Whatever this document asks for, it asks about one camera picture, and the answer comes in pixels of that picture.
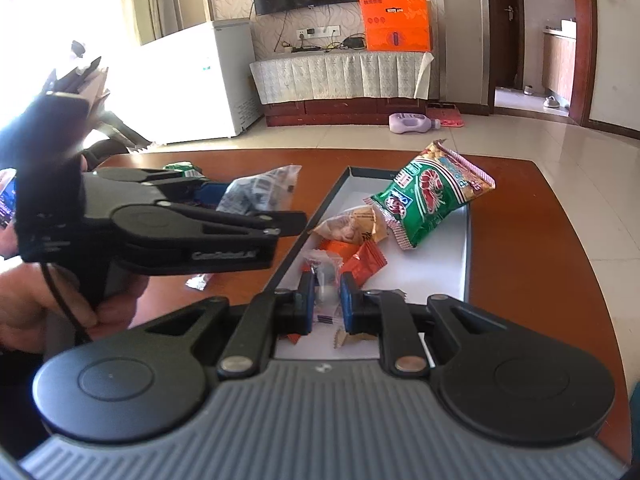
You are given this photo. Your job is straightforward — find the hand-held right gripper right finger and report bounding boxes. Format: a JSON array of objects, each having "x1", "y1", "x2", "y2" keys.
[{"x1": 340, "y1": 270, "x2": 513, "y2": 379}]

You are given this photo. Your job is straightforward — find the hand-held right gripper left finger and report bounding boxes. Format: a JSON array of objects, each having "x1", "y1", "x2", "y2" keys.
[{"x1": 142, "y1": 270, "x2": 317, "y2": 380}]

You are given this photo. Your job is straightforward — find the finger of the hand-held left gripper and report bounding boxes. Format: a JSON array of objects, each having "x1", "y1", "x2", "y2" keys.
[
  {"x1": 140, "y1": 167, "x2": 229, "y2": 209},
  {"x1": 201, "y1": 210, "x2": 309, "y2": 241}
]

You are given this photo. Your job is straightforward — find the silver snack packet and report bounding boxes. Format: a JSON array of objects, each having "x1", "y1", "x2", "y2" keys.
[{"x1": 216, "y1": 164, "x2": 303, "y2": 217}]

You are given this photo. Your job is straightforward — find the small clear candy packet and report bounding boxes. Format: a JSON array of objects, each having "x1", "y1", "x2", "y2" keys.
[{"x1": 302, "y1": 250, "x2": 344, "y2": 307}]

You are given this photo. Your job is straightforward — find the orange foil snack packet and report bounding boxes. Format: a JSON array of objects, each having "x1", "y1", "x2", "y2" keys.
[{"x1": 344, "y1": 240, "x2": 389, "y2": 289}]

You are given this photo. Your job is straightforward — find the blue cardboard box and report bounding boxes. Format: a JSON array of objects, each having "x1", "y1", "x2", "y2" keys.
[{"x1": 265, "y1": 166, "x2": 474, "y2": 361}]

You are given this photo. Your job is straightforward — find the person's left hand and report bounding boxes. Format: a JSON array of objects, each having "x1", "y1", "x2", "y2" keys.
[{"x1": 0, "y1": 220, "x2": 152, "y2": 349}]

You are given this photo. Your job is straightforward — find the large green snack bag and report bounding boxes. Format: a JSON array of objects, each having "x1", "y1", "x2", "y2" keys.
[{"x1": 164, "y1": 161, "x2": 209, "y2": 179}]

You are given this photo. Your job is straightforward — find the bright orange snack packet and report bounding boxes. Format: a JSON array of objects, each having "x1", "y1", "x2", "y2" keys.
[{"x1": 319, "y1": 240, "x2": 362, "y2": 262}]

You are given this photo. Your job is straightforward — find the beige snack packet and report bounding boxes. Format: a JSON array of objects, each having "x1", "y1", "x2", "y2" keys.
[{"x1": 311, "y1": 205, "x2": 392, "y2": 247}]

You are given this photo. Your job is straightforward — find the white chest freezer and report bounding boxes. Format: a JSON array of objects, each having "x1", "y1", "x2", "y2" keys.
[{"x1": 140, "y1": 18, "x2": 264, "y2": 145}]

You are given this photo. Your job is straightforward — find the wooden television cabinet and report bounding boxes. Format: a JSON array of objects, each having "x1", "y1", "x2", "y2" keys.
[{"x1": 264, "y1": 96, "x2": 437, "y2": 128}]

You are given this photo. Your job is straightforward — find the green shrimp chips bag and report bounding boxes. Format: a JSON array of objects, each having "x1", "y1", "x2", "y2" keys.
[{"x1": 370, "y1": 140, "x2": 496, "y2": 251}]

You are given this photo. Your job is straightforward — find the pale patterned cabinet cloth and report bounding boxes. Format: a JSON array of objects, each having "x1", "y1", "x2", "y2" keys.
[{"x1": 249, "y1": 50, "x2": 434, "y2": 107}]

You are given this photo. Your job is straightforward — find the purple plastic bottle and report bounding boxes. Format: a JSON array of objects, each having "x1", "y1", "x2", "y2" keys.
[{"x1": 389, "y1": 112, "x2": 442, "y2": 136}]

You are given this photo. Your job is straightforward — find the orange cardboard box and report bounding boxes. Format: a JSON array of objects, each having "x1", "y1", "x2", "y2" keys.
[{"x1": 358, "y1": 0, "x2": 434, "y2": 53}]

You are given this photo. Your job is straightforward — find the brown wooden door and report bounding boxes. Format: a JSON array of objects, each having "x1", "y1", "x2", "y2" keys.
[{"x1": 487, "y1": 0, "x2": 526, "y2": 104}]

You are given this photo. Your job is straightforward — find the wooden kitchen cabinet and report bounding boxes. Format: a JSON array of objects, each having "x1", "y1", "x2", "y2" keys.
[{"x1": 542, "y1": 30, "x2": 577, "y2": 107}]

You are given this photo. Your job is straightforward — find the black television cable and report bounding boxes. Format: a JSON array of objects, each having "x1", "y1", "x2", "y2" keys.
[{"x1": 274, "y1": 9, "x2": 291, "y2": 52}]

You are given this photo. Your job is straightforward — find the white wall sockets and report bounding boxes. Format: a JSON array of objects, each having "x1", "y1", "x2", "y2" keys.
[{"x1": 296, "y1": 25, "x2": 341, "y2": 39}]

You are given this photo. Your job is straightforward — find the wooden door frame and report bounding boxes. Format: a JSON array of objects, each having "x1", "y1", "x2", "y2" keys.
[{"x1": 570, "y1": 0, "x2": 600, "y2": 129}]

